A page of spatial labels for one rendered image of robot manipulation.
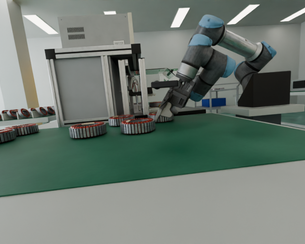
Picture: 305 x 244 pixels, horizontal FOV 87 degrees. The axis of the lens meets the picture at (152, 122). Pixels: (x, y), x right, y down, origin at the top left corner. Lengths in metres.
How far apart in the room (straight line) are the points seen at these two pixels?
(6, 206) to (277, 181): 0.31
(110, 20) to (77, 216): 0.97
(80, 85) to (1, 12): 4.51
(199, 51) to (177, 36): 6.29
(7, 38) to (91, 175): 4.91
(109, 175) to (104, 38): 0.86
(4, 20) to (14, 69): 1.03
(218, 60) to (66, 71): 0.68
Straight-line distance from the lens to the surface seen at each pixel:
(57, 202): 0.22
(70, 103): 0.89
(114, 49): 0.85
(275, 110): 1.10
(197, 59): 0.64
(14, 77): 4.92
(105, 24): 1.04
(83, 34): 1.05
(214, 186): 0.21
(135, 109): 0.99
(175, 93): 0.64
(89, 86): 0.86
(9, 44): 5.05
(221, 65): 0.67
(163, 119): 0.65
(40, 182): 0.28
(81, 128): 0.51
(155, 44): 6.70
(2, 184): 0.32
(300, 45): 9.37
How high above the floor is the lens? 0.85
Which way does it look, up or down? 9 degrees down
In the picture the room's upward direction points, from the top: 5 degrees counter-clockwise
